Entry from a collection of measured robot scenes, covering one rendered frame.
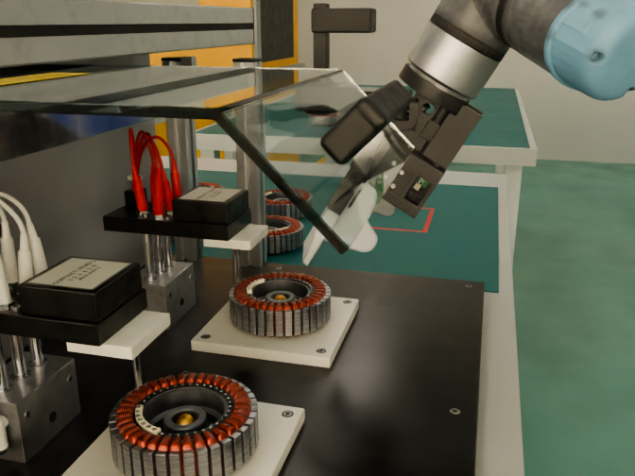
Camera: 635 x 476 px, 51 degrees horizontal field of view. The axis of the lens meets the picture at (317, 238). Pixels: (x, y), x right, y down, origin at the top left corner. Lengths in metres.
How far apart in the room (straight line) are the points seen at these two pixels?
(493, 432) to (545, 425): 1.43
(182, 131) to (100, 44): 0.36
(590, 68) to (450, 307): 0.39
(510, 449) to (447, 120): 0.30
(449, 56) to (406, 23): 5.16
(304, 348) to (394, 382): 0.10
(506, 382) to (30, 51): 0.53
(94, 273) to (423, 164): 0.30
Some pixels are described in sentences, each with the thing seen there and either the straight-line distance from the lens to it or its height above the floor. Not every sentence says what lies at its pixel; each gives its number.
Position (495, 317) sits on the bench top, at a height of 0.75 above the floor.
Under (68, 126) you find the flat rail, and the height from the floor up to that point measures 1.02.
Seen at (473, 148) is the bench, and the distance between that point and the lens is 2.00.
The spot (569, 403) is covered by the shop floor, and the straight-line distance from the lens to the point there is 2.19.
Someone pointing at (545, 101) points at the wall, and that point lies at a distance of 5.77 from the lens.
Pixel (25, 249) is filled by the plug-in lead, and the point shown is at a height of 0.94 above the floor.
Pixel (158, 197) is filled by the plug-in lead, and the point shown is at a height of 0.92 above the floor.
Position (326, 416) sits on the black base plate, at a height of 0.77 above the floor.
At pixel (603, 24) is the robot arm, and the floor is 1.10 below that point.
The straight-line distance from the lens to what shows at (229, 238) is 0.69.
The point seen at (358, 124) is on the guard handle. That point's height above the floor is 1.05.
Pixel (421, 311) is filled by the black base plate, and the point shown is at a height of 0.77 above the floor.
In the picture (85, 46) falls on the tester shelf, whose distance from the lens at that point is 0.56.
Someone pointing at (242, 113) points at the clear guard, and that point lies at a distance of 0.29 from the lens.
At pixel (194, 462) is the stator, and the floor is 0.81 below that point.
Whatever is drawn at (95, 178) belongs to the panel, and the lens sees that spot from 0.85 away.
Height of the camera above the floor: 1.10
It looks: 18 degrees down
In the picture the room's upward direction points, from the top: straight up
